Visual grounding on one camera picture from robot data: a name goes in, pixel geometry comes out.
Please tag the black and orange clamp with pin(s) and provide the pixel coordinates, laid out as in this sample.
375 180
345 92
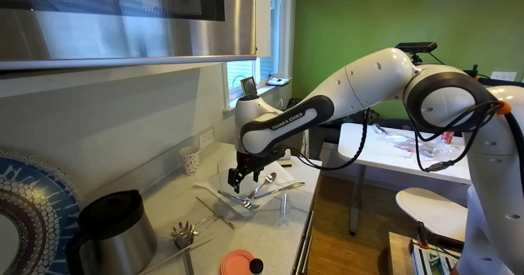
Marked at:
421 236

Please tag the stainless steel microwave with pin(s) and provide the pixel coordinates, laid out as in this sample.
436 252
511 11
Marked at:
123 33

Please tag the heap of clear plastic bags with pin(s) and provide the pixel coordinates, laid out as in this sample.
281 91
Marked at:
409 146

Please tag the steel carafe with black lid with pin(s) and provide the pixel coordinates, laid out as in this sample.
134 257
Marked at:
118 238

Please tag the white wall socket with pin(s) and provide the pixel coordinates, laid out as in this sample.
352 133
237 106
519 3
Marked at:
206 139

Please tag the metal table knife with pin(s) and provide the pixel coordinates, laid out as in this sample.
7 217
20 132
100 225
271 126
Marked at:
282 189

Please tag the wooden stirrer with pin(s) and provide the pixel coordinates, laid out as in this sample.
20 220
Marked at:
215 212

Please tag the small photo frame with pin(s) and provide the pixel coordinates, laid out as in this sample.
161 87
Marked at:
249 86

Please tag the blue patterned decorative plate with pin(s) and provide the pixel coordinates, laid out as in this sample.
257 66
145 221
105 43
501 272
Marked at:
37 209

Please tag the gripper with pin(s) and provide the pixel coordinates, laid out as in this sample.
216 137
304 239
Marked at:
256 160

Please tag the metal fork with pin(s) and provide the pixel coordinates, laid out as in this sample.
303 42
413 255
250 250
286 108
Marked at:
237 199

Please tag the dotted paper cup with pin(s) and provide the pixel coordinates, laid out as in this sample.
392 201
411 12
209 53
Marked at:
190 160

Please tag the clear plastic tube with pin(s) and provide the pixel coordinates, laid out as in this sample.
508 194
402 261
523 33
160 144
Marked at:
284 211

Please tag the white table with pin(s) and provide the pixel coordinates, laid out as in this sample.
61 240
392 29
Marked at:
368 152

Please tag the bottle with black cap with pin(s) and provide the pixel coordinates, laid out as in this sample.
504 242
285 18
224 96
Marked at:
256 266

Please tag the white stool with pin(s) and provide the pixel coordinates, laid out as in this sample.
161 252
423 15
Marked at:
430 211

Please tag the white wall cabinet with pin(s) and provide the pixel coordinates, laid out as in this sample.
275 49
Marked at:
263 17

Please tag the small red packet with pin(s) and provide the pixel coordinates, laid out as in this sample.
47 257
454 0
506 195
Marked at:
447 137

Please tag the metal spoon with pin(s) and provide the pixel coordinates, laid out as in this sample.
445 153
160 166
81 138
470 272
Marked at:
268 179

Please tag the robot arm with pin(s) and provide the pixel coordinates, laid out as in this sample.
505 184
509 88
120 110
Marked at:
368 82

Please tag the window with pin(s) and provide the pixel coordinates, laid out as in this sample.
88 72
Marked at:
270 33

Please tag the camera on mount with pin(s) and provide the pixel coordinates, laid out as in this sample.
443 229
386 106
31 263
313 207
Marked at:
415 48

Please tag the long thin metal strip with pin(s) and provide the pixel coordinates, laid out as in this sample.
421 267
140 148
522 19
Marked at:
180 255

